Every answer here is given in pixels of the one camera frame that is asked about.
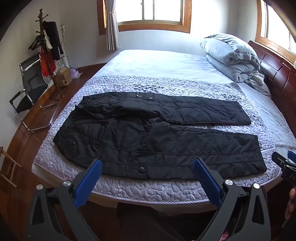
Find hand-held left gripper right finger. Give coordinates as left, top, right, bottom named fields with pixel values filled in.
left=193, top=158, right=271, bottom=241

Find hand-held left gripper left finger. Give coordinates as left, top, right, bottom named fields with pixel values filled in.
left=27, top=159, right=103, bottom=241

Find black pants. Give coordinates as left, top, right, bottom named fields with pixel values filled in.
left=53, top=92, right=267, bottom=181

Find person's right hand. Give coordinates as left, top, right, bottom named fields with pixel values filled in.
left=284, top=187, right=296, bottom=219

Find lilac quilted bedspread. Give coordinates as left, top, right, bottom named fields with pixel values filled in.
left=32, top=75, right=282, bottom=205

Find crumpled grey cloth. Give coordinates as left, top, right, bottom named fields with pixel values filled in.
left=244, top=71, right=272, bottom=98

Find wooden folding rack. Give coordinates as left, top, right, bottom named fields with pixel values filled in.
left=0, top=146, right=22, bottom=188

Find dark wooden headboard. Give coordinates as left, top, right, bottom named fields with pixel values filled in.
left=248, top=40, right=296, bottom=121

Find large cardboard box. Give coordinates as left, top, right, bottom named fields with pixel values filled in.
left=55, top=75, right=73, bottom=88

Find black metal-framed chair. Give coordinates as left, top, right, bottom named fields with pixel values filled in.
left=9, top=54, right=59, bottom=132

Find purple plastic item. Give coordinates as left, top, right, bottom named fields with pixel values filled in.
left=70, top=67, right=83, bottom=79

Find small cardboard box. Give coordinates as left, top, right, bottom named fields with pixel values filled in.
left=57, top=68, right=71, bottom=80

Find folded grey-blue duvet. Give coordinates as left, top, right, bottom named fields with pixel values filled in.
left=200, top=34, right=265, bottom=83

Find striped white basket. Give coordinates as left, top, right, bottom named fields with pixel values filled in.
left=54, top=57, right=70, bottom=73

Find hanging red bag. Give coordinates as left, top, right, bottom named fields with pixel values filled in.
left=39, top=46, right=57, bottom=78

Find pale blue bed sheet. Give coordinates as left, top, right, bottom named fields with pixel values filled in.
left=92, top=49, right=296, bottom=151

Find wooden-framed window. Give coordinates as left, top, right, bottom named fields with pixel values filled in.
left=255, top=0, right=296, bottom=65
left=97, top=0, right=192, bottom=35

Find hanging black garment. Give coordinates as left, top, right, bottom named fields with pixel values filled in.
left=43, top=21, right=64, bottom=61

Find white curtain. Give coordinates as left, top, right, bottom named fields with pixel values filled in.
left=103, top=0, right=121, bottom=51

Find wooden coat rack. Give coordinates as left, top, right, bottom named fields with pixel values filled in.
left=28, top=9, right=65, bottom=100

